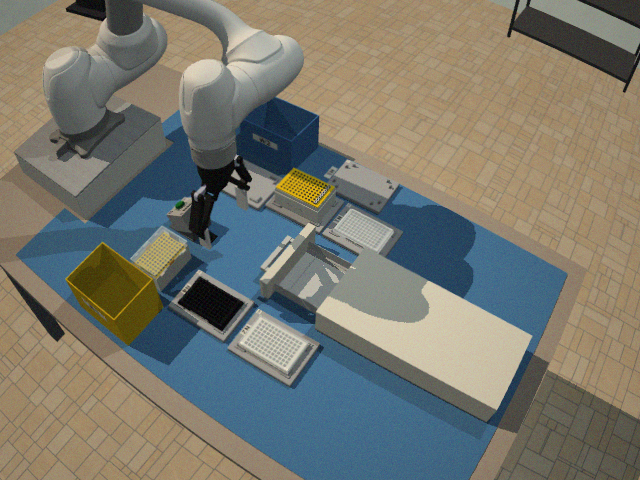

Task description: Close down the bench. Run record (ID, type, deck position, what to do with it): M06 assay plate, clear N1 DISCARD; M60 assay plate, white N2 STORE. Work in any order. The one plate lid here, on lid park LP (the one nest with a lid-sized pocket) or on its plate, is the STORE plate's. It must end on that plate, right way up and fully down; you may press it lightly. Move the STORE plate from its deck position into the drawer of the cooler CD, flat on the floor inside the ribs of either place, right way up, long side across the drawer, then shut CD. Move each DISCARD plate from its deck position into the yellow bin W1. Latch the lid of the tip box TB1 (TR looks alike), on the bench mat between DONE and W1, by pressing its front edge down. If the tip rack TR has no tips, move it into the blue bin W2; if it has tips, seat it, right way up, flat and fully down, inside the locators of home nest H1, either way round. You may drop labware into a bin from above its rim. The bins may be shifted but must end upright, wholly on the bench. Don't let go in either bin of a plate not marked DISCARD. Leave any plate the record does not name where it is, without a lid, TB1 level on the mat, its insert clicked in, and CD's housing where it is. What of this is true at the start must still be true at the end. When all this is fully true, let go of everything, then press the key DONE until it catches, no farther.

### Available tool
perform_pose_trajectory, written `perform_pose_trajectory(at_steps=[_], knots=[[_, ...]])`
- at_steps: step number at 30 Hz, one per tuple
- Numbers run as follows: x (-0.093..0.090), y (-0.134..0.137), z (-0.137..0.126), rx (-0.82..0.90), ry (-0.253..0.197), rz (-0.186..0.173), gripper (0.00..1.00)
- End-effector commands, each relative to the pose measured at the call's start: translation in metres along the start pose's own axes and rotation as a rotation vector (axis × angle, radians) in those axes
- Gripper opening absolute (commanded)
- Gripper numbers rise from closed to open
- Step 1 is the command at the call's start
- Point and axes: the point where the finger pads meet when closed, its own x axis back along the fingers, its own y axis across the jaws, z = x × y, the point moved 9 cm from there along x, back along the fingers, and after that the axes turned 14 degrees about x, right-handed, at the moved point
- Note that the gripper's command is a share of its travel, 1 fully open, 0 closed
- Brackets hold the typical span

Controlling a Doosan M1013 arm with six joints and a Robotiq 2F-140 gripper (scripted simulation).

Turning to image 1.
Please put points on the blue open-top bin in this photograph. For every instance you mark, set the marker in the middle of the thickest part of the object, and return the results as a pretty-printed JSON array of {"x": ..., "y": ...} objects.
[{"x": 279, "y": 117}]

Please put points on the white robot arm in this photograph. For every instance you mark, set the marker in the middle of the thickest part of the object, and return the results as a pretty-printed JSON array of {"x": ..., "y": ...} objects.
[{"x": 213, "y": 101}]

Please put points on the yellow open-top bin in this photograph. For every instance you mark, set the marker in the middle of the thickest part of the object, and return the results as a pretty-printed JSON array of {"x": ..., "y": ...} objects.
[{"x": 111, "y": 282}]

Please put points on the blue bench mat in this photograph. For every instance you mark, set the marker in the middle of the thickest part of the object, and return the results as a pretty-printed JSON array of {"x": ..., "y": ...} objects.
[{"x": 345, "y": 417}]

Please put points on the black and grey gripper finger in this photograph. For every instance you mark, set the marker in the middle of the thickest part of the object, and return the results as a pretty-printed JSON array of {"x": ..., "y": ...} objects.
[
  {"x": 201, "y": 208},
  {"x": 241, "y": 187}
]

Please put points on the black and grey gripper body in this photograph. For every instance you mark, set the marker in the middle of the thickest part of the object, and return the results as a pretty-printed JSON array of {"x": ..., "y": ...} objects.
[{"x": 215, "y": 175}]

